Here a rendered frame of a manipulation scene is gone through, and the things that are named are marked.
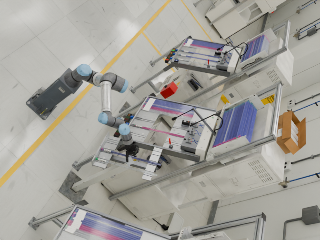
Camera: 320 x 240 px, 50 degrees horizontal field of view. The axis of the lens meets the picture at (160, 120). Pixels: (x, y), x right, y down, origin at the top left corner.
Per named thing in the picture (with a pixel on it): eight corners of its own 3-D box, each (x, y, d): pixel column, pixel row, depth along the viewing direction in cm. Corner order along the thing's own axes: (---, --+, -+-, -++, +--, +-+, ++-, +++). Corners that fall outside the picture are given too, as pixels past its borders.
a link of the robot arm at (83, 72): (72, 67, 302) (81, 59, 293) (85, 73, 310) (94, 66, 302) (71, 78, 296) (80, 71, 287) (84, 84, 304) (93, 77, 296)
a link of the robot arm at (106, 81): (104, 65, 262) (105, 117, 236) (115, 70, 269) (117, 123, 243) (95, 73, 269) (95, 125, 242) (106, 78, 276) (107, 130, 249)
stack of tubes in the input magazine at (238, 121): (212, 147, 276) (240, 135, 260) (224, 111, 314) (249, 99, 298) (221, 157, 280) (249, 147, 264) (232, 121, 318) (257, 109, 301)
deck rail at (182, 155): (120, 143, 305) (120, 138, 301) (121, 141, 306) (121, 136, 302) (198, 162, 287) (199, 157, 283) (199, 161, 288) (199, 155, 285)
